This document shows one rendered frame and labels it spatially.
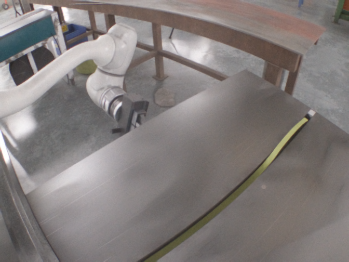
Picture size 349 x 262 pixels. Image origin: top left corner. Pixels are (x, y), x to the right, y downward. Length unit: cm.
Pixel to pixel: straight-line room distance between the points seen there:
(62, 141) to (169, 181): 133
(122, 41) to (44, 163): 111
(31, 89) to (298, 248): 66
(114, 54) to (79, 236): 51
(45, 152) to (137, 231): 137
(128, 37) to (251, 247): 64
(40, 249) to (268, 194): 40
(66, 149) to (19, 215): 121
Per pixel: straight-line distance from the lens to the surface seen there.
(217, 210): 41
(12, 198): 48
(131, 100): 64
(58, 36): 203
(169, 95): 177
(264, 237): 39
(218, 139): 48
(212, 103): 56
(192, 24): 100
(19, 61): 219
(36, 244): 42
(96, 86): 77
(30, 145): 183
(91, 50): 68
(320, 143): 56
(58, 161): 158
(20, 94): 61
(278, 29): 95
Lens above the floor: 109
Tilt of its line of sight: 45 degrees down
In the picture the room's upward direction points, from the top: 3 degrees counter-clockwise
